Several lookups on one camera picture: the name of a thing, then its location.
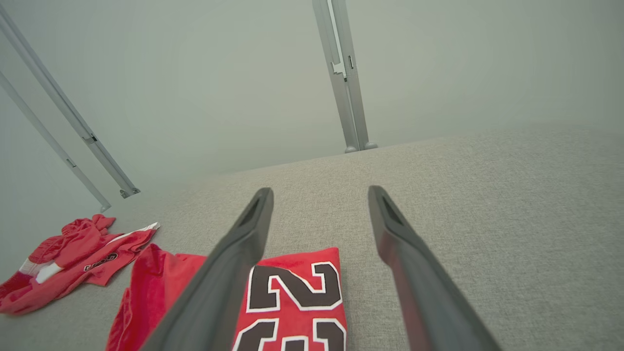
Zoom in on red basketball jersey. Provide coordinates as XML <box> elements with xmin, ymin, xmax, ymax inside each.
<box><xmin>106</xmin><ymin>244</ymin><xmax>348</xmax><ymax>351</ymax></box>

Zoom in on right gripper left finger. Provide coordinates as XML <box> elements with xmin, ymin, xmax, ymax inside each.
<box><xmin>141</xmin><ymin>188</ymin><xmax>274</xmax><ymax>351</ymax></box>

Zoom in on red basketball shorts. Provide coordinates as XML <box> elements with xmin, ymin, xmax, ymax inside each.
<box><xmin>0</xmin><ymin>214</ymin><xmax>160</xmax><ymax>315</ymax></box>

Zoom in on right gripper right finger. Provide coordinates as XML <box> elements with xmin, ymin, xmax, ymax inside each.
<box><xmin>368</xmin><ymin>185</ymin><xmax>503</xmax><ymax>351</ymax></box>

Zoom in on grey partition post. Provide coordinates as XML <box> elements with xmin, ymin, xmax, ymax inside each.
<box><xmin>0</xmin><ymin>5</ymin><xmax>141</xmax><ymax>199</ymax></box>
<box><xmin>331</xmin><ymin>0</ymin><xmax>378</xmax><ymax>151</ymax></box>
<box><xmin>312</xmin><ymin>0</ymin><xmax>359</xmax><ymax>153</ymax></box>
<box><xmin>0</xmin><ymin>73</ymin><xmax>112</xmax><ymax>213</ymax></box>

